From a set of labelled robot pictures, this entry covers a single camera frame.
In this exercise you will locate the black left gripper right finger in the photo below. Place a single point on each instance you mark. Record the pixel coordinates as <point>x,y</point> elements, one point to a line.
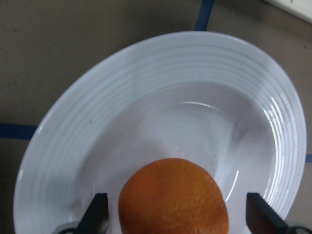
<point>262,219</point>

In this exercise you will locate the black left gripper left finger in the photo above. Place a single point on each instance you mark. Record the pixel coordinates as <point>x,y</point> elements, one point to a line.
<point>94,220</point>

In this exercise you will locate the orange fruit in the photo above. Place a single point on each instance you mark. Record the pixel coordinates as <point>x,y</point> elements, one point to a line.
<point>172,196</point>

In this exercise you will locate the white ridged plate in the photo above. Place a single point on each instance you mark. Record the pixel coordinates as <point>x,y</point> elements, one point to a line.
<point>209,98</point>

